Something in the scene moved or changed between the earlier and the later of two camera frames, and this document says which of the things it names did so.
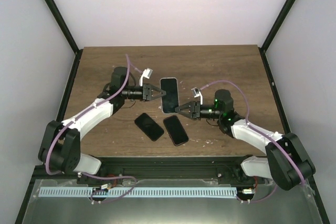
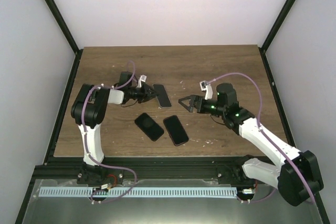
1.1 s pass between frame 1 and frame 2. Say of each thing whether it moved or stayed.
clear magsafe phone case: moved
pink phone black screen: stayed
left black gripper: stayed
